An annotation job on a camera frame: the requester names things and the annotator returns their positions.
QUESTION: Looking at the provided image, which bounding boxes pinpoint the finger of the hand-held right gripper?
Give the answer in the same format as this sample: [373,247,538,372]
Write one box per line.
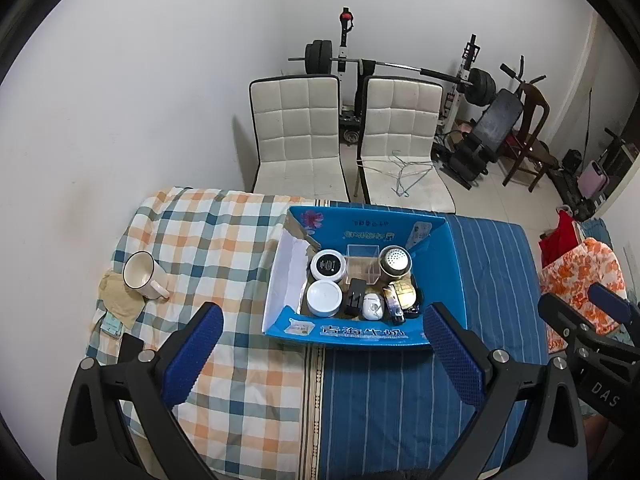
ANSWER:
[538,292,618,357]
[587,282,629,322]

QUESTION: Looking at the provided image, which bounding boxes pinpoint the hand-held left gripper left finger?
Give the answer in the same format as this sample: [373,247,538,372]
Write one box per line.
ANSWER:
[56,301,226,480]

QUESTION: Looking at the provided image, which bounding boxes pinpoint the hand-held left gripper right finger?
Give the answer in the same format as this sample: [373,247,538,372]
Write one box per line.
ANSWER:
[422,301,589,480]

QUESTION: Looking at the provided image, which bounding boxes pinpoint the gold round tin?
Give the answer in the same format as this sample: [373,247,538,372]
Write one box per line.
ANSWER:
[388,282,420,311]

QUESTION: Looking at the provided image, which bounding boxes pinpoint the blue bottle with black cap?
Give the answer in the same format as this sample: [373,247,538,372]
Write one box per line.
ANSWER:
[382,286,407,322]

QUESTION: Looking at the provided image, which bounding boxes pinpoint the blue cardboard milk box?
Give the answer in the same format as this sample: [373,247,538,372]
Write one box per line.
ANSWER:
[261,205,469,352]

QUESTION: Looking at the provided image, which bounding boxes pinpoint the black power adapter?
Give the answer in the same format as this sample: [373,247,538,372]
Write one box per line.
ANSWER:
[345,278,369,317]

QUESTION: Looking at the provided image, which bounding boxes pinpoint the white compact with black label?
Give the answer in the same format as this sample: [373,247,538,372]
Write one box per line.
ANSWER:
[309,249,349,282]

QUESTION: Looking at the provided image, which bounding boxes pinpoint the person's right forearm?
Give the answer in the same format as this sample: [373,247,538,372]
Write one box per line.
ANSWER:
[582,407,632,467]

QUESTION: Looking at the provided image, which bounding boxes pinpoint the orange floral cloth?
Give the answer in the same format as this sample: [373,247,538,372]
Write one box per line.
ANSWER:
[537,237,629,354]

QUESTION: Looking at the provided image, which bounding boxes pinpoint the blue striped blanket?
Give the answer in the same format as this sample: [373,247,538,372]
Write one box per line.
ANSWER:
[300,202,551,480]

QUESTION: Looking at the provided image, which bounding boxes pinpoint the red cloth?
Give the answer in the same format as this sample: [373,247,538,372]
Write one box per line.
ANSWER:
[538,210,582,267]

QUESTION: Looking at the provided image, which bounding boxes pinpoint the green patterned card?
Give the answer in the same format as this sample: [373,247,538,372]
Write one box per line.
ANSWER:
[99,310,125,338]

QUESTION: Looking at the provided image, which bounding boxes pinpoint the beige cloth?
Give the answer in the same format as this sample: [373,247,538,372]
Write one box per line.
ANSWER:
[97,272,147,332]

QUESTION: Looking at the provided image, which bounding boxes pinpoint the small white oval device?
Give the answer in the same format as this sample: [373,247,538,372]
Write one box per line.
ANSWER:
[361,295,386,321]

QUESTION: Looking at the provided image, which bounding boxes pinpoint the white mug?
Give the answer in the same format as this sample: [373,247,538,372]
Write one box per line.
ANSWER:
[123,251,171,300]

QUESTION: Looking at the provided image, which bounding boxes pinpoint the metal shaker bottle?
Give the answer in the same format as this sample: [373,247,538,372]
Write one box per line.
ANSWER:
[377,246,414,281]

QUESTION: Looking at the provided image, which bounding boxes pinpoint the plaid blanket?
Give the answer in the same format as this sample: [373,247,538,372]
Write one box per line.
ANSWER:
[85,187,322,480]

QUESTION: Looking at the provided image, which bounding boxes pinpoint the pink suitcase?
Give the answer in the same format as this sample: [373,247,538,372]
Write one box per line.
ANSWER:
[577,160,609,202]

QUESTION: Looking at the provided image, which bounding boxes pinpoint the clear acrylic box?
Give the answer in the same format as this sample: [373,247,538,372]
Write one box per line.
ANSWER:
[346,244,380,287]

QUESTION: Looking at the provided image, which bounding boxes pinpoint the plain white round compact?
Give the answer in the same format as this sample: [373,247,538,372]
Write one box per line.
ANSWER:
[305,280,344,317]

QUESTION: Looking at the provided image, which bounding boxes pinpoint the black exercise machine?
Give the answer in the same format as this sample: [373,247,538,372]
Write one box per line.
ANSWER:
[599,127,640,183]

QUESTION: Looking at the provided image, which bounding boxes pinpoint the brown wooden chair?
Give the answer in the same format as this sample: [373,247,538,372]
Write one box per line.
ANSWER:
[501,80,559,192]

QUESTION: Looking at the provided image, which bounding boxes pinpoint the black weight bench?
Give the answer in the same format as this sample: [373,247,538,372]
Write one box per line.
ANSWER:
[444,89,524,192]

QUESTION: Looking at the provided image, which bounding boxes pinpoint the white quilted chair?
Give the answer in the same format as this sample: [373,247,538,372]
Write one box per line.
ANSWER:
[354,75,457,216]
[248,75,350,200]

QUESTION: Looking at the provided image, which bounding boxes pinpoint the barbell with black plates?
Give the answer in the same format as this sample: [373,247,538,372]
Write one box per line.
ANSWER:
[288,39,497,107]

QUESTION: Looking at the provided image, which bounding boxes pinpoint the white barbell rack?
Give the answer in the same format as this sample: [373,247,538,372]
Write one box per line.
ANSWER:
[334,7,482,123]

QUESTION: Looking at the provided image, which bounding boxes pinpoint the wire clothes hangers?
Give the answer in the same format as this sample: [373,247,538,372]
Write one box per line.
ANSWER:
[357,150,434,197]

